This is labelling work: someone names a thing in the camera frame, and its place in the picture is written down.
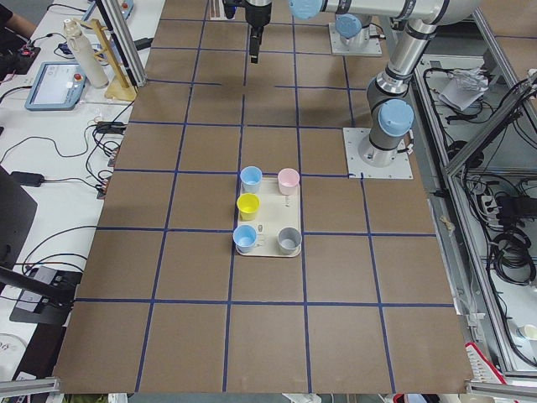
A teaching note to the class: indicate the black monitor stand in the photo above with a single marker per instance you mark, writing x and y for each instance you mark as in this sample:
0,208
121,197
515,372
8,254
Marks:
46,294

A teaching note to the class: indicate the crumpled white paper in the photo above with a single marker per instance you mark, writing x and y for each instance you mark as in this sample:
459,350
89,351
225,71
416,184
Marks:
464,88

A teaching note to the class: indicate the blue teach pendant tablet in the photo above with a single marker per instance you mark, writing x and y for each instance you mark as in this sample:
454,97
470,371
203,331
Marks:
57,87

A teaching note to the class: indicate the cream plastic tray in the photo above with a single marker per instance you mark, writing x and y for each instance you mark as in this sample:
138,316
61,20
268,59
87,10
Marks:
276,211

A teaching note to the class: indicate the wooden cup stand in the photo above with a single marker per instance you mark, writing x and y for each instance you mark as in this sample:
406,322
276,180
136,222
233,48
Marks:
120,87

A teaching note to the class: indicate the white water bottle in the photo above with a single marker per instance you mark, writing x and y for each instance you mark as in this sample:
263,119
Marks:
80,46

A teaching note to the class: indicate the yellow plastic cup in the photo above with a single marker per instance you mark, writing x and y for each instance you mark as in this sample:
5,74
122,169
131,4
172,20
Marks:
248,205

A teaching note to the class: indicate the black power adapter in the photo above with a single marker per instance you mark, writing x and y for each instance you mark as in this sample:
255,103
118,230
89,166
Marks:
28,178

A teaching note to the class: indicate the light blue cup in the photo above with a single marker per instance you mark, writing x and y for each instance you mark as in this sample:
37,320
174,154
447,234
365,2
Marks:
251,179
245,238

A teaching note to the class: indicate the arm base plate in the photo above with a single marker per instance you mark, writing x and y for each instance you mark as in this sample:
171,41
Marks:
366,45
394,168

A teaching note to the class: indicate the light blue cup far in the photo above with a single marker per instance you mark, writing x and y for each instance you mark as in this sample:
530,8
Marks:
245,238

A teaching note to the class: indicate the light blue cup near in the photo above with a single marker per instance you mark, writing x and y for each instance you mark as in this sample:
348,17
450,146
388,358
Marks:
251,179

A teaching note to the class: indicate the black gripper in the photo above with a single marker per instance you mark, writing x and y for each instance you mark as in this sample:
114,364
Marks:
257,16

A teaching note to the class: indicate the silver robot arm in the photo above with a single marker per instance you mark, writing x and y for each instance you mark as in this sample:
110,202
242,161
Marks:
392,115
353,28

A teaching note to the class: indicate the pink plastic cup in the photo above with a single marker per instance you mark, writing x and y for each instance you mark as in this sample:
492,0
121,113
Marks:
288,181

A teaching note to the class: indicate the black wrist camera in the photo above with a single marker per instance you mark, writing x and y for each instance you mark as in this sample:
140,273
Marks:
230,8

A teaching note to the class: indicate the grey plastic cup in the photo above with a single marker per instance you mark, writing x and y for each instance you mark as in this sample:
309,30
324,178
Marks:
289,240

